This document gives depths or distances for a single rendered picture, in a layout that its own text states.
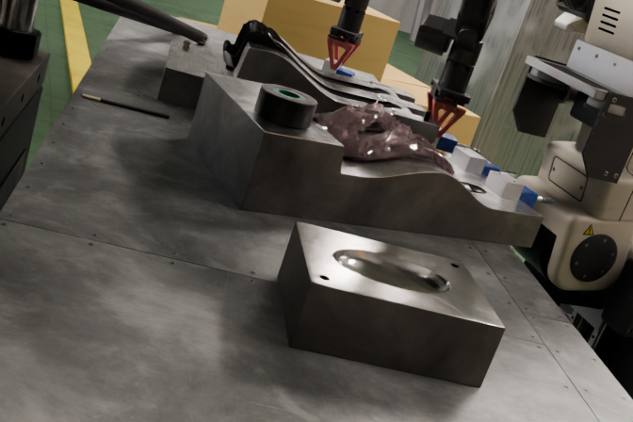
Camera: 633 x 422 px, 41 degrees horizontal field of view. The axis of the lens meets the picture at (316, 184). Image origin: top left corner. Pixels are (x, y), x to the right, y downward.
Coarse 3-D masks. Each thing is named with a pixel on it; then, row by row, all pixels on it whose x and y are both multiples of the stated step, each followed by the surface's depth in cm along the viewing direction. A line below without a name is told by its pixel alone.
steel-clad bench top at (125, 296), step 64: (128, 64) 164; (320, 64) 230; (64, 128) 118; (128, 128) 127; (64, 192) 98; (128, 192) 104; (192, 192) 110; (0, 256) 79; (64, 256) 83; (128, 256) 87; (192, 256) 92; (256, 256) 98; (448, 256) 118; (512, 256) 127; (0, 320) 70; (64, 320) 72; (128, 320) 76; (192, 320) 79; (256, 320) 83; (512, 320) 103; (0, 384) 62; (64, 384) 64; (128, 384) 67; (192, 384) 70; (256, 384) 72; (320, 384) 76; (384, 384) 79; (448, 384) 83; (512, 384) 87; (576, 384) 92
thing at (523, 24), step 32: (448, 0) 518; (512, 0) 454; (544, 0) 442; (512, 32) 448; (544, 32) 449; (480, 64) 472; (512, 64) 451; (480, 96) 466; (512, 96) 458; (480, 128) 461; (512, 128) 466; (576, 128) 479; (512, 160) 475
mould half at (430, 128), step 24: (192, 48) 166; (264, 48) 147; (168, 72) 145; (192, 72) 147; (216, 72) 153; (240, 72) 146; (264, 72) 147; (288, 72) 148; (168, 96) 146; (192, 96) 147; (312, 96) 150; (336, 96) 154; (384, 96) 165; (408, 96) 173; (408, 120) 153; (432, 120) 158
